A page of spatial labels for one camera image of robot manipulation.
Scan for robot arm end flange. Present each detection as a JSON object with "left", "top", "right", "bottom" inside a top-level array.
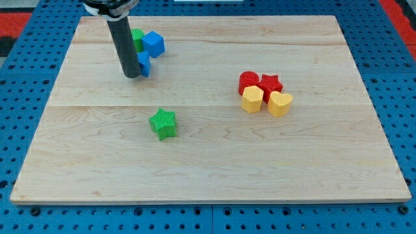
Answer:
[{"left": 83, "top": 0, "right": 140, "bottom": 21}]

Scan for green star block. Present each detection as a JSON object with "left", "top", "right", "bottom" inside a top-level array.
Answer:
[{"left": 149, "top": 109, "right": 177, "bottom": 141}]

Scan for red star block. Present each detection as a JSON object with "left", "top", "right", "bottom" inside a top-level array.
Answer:
[{"left": 257, "top": 74, "right": 283, "bottom": 103}]

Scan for yellow hexagon block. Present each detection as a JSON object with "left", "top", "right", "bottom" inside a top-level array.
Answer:
[{"left": 240, "top": 85, "right": 264, "bottom": 113}]

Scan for red cylinder block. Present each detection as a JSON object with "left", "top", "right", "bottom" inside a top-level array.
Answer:
[{"left": 238, "top": 71, "right": 259, "bottom": 96}]

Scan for yellow heart block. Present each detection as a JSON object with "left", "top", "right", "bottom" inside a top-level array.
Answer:
[{"left": 268, "top": 91, "right": 293, "bottom": 118}]

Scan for small blue block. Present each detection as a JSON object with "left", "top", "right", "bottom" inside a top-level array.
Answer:
[{"left": 137, "top": 51, "right": 151, "bottom": 77}]

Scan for blue cube block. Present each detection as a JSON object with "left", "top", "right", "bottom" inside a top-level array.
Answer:
[{"left": 141, "top": 31, "right": 165, "bottom": 58}]

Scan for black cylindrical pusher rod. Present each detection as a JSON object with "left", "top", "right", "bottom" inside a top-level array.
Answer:
[{"left": 107, "top": 17, "right": 141, "bottom": 79}]

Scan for green cylinder block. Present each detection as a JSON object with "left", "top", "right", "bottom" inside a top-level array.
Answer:
[{"left": 131, "top": 29, "right": 144, "bottom": 53}]

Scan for wooden board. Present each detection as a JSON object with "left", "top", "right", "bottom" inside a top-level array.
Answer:
[{"left": 10, "top": 16, "right": 411, "bottom": 205}]

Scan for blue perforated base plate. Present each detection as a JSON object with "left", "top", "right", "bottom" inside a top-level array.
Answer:
[{"left": 1, "top": 0, "right": 415, "bottom": 233}]

